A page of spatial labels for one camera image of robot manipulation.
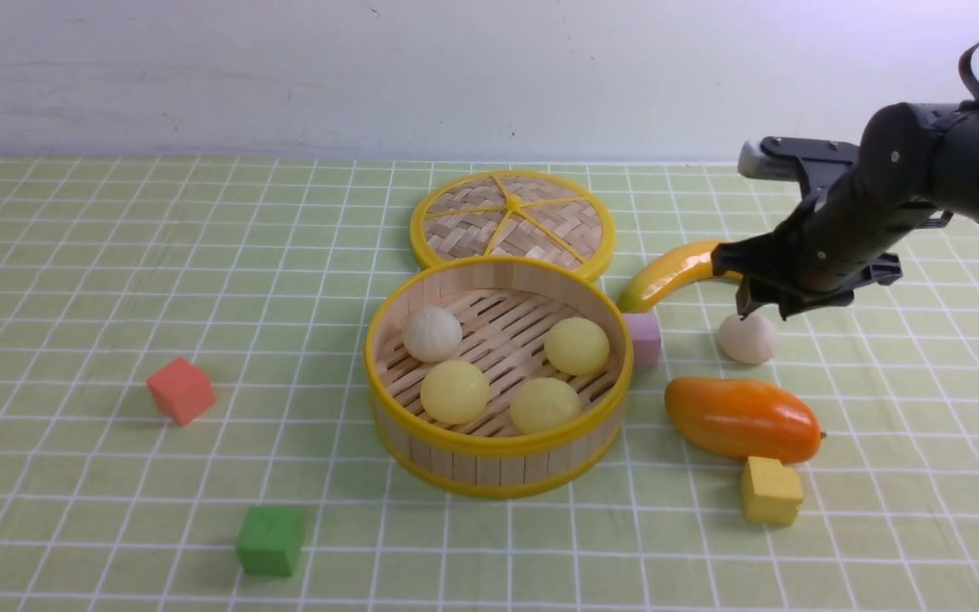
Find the bamboo steamer tray yellow rim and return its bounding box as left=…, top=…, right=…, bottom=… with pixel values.
left=364, top=256, right=636, bottom=499

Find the orange toy mango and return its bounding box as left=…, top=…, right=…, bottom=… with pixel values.
left=664, top=377, right=827, bottom=464

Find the green foam cube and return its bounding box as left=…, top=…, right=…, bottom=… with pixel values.
left=235, top=505, right=304, bottom=577

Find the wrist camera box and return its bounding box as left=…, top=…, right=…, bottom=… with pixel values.
left=737, top=137, right=859, bottom=197

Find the pink foam cube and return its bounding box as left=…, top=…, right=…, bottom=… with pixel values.
left=623, top=311, right=663, bottom=368

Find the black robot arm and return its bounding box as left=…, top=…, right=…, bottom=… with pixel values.
left=711, top=102, right=979, bottom=319

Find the red foam cube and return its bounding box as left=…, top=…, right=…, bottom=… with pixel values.
left=146, top=356, right=217, bottom=427

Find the green checkered tablecloth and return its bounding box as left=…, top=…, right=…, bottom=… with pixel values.
left=0, top=156, right=979, bottom=611

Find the woven bamboo steamer lid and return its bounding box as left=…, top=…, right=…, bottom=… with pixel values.
left=409, top=170, right=615, bottom=281

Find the yellow bun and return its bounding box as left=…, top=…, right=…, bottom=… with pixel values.
left=508, top=378, right=582, bottom=434
left=420, top=360, right=490, bottom=425
left=543, top=317, right=610, bottom=377

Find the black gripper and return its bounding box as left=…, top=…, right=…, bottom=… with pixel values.
left=711, top=184, right=932, bottom=319

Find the yellow toy banana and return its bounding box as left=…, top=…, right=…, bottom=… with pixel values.
left=615, top=240, right=742, bottom=314

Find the white steamed bun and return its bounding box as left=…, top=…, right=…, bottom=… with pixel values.
left=401, top=306, right=463, bottom=363

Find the yellow foam cube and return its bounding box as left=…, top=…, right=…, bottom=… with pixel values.
left=739, top=456, right=805, bottom=526

